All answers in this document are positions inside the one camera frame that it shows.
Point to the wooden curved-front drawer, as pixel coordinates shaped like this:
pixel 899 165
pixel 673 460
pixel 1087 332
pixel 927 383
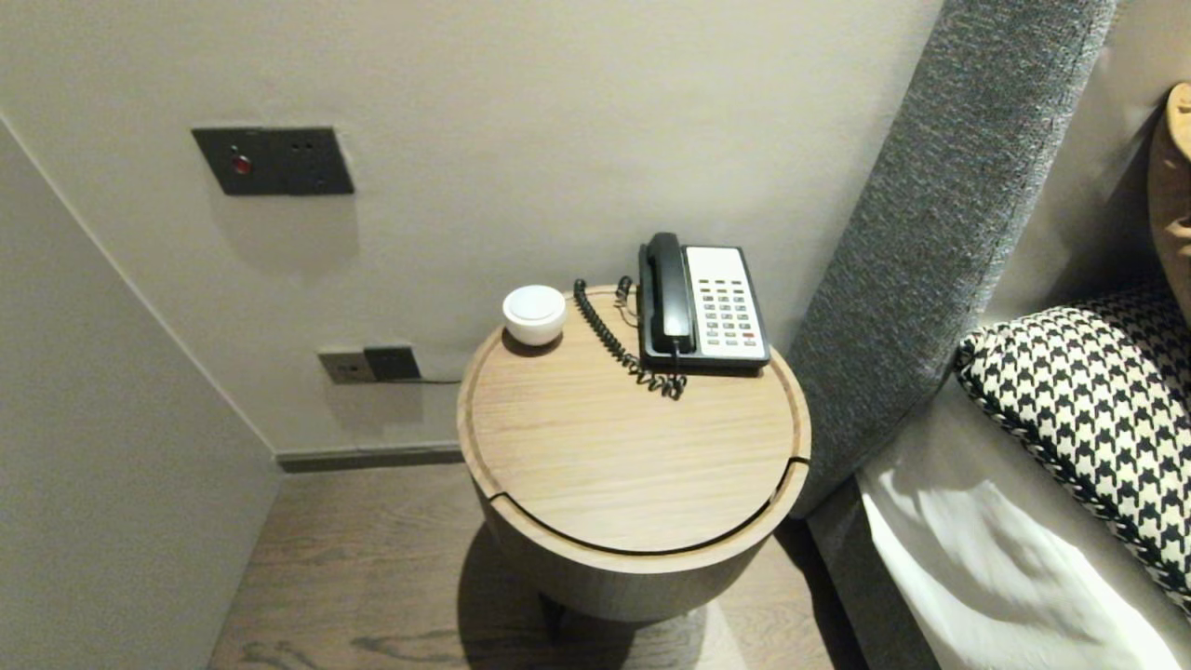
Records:
pixel 633 582

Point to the white round bowl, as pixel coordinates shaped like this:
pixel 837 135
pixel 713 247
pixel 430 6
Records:
pixel 534 314

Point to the black telephone handset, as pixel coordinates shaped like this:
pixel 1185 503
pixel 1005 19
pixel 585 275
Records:
pixel 668 290

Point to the round wooden side table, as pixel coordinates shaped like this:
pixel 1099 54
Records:
pixel 633 437

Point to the black and white desk telephone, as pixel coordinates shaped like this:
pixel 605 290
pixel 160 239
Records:
pixel 730 309

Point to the grey brown baseboard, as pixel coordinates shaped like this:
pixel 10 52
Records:
pixel 372 458

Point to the grey fabric headboard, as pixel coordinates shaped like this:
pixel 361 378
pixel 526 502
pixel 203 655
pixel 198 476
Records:
pixel 930 233

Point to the dark grey bed base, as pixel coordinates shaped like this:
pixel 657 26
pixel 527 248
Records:
pixel 856 596

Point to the white bedding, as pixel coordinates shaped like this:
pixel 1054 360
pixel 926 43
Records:
pixel 986 558

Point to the black white houndstooth pillow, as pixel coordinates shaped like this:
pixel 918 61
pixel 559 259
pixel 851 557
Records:
pixel 1089 419

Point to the beige upholstered headboard panel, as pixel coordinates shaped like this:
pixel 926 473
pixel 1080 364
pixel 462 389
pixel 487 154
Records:
pixel 1107 140

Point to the tan brown cushion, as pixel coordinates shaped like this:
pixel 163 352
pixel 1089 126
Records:
pixel 1172 186

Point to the grey wall socket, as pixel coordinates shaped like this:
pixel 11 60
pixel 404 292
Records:
pixel 341 367

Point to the dark wall switch panel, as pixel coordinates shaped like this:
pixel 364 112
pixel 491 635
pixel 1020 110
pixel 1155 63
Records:
pixel 272 160

